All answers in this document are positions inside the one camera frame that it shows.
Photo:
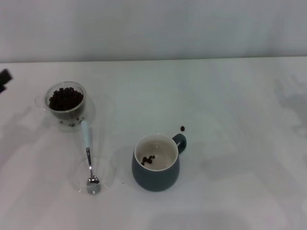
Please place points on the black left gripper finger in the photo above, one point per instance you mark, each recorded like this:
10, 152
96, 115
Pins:
6, 76
3, 89

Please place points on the double-walled clear glass cup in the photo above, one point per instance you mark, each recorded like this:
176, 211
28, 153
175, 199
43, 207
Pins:
72, 115

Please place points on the clear glass saucer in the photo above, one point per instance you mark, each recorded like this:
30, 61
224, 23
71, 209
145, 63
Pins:
106, 175

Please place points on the small coffee bean cluster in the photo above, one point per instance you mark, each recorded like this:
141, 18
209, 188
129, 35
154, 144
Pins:
147, 160

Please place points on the dark teal ceramic mug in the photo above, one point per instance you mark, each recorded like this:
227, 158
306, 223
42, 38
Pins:
153, 179

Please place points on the coffee beans pile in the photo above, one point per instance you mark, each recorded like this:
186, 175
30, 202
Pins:
66, 99

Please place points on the single stray coffee bean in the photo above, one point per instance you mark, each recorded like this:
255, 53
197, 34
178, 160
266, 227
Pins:
182, 128

